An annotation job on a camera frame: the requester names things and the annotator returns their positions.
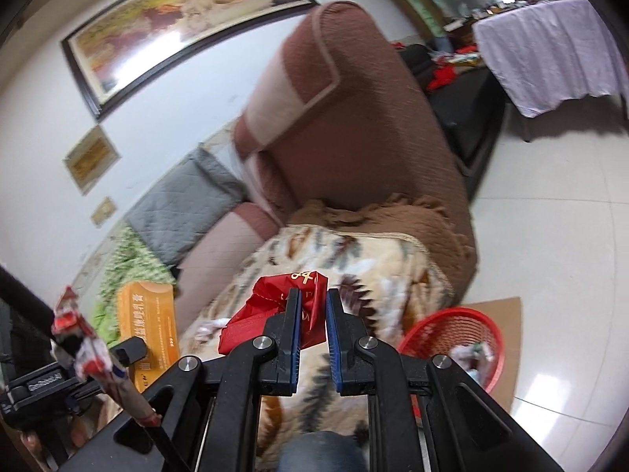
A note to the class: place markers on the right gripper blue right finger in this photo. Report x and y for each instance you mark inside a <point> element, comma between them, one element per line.
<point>350,372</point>

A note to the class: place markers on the leaf-patterned beige blanket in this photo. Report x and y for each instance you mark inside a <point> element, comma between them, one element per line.
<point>354,284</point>

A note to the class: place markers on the person's jeans leg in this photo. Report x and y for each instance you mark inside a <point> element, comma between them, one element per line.
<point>322,451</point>

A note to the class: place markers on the framed horse painting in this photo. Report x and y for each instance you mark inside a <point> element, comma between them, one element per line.
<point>131,42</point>

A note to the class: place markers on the orange long carton box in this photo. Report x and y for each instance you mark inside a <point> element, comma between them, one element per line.
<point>146,310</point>

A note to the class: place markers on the flat brown cardboard sheet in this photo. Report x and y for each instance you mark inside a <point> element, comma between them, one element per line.
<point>507,315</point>

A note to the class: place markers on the brown fabric sofa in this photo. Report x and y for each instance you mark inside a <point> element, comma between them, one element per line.
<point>337,117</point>

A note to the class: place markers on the beige wall switch plate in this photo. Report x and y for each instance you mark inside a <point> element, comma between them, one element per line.
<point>103,212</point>

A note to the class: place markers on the grey quilted cushion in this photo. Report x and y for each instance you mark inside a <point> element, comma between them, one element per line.
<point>184,204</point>

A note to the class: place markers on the red packet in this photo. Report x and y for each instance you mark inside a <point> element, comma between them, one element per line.
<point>269,297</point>

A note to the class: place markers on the person's left hand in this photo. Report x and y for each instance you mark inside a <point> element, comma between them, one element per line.
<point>75,432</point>

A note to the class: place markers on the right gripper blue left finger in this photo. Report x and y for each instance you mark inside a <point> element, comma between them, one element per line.
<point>278,374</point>

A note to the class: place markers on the red plastic mesh basket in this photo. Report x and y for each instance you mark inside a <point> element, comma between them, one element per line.
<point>467,336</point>

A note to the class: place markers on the green patterned quilt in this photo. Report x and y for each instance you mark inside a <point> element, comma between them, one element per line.
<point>131,261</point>

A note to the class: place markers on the brown fringed throw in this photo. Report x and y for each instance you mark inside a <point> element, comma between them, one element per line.
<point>424,218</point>

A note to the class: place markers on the white cloth-covered table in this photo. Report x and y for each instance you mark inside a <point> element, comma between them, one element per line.
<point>551,52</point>

